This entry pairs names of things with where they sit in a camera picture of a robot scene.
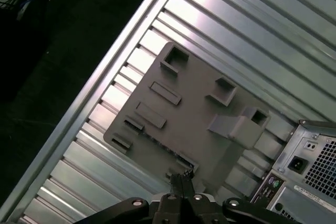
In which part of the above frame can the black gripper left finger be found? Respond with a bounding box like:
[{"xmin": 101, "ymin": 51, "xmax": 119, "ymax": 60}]
[{"xmin": 78, "ymin": 173, "xmax": 183, "ymax": 224}]

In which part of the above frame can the black open PC case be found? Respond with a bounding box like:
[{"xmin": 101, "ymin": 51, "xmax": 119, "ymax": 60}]
[{"xmin": 249, "ymin": 119, "xmax": 336, "ymax": 224}]

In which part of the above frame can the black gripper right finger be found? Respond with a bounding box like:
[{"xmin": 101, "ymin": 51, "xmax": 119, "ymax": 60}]
[{"xmin": 182, "ymin": 170, "xmax": 296, "ymax": 224}]

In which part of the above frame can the grey parts rack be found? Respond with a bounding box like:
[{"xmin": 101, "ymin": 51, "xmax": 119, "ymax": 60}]
[{"xmin": 103, "ymin": 41, "xmax": 279, "ymax": 196}]

